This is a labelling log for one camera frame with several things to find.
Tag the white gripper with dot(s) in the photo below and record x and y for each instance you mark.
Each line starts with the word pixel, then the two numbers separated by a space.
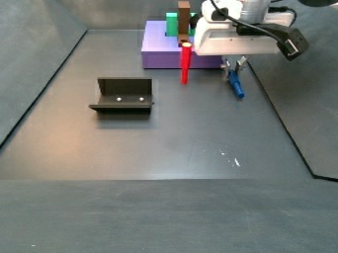
pixel 215 38

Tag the blue peg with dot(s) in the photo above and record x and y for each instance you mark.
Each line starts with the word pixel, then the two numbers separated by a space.
pixel 235 84

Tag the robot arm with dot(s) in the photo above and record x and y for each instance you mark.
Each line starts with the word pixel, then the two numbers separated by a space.
pixel 246 12

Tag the black angle fixture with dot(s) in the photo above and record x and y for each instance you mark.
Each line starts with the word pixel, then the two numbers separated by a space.
pixel 124 95

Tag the red peg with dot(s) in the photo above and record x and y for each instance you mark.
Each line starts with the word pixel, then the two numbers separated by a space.
pixel 184 61

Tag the purple base block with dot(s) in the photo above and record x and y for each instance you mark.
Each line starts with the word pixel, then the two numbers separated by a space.
pixel 160 52

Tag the green block right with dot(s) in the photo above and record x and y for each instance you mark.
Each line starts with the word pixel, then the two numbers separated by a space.
pixel 191 24

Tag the green block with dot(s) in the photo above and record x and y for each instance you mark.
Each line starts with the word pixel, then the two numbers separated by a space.
pixel 171 24
pixel 191 24

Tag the green block left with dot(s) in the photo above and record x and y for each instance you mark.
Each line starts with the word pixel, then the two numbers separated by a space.
pixel 171 24

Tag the brown bracket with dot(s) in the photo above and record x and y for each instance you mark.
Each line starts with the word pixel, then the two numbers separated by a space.
pixel 181 22

